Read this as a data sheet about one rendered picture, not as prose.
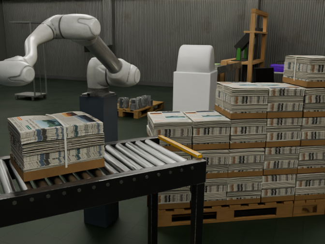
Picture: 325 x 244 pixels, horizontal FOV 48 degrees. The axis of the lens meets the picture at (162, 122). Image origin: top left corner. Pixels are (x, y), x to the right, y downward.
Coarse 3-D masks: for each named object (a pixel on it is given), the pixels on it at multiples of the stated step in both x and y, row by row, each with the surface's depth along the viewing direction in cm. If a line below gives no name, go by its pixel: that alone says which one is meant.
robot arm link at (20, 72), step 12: (36, 36) 187; (48, 36) 193; (36, 48) 177; (12, 60) 154; (24, 60) 157; (36, 60) 169; (0, 72) 152; (12, 72) 150; (24, 72) 151; (0, 84) 158; (12, 84) 154; (24, 84) 154
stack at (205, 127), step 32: (160, 128) 260; (192, 128) 268; (224, 128) 269; (256, 128) 274; (288, 128) 278; (224, 160) 274; (256, 160) 279; (288, 160) 285; (160, 192) 272; (224, 192) 281; (256, 192) 286; (288, 192) 291; (160, 224) 277
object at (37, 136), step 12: (12, 120) 168; (24, 120) 168; (36, 120) 169; (12, 132) 165; (24, 132) 150; (36, 132) 153; (48, 132) 156; (12, 144) 173; (24, 144) 152; (36, 144) 155; (48, 144) 157; (12, 156) 174; (24, 156) 153; (36, 156) 156; (48, 156) 159; (24, 168) 154; (36, 168) 157
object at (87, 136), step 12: (72, 120) 171; (84, 120) 171; (96, 120) 172; (72, 132) 162; (84, 132) 165; (96, 132) 168; (72, 144) 163; (84, 144) 166; (96, 144) 169; (72, 156) 165; (84, 156) 168; (96, 156) 171
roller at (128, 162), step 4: (104, 148) 211; (108, 148) 207; (112, 148) 205; (108, 152) 205; (112, 152) 201; (116, 152) 199; (120, 152) 198; (116, 156) 196; (120, 156) 193; (124, 156) 192; (120, 160) 191; (124, 160) 188; (128, 160) 186; (132, 160) 187; (124, 164) 186; (128, 164) 183; (132, 164) 181; (136, 164) 180; (132, 168) 179; (136, 168) 176; (140, 168) 174
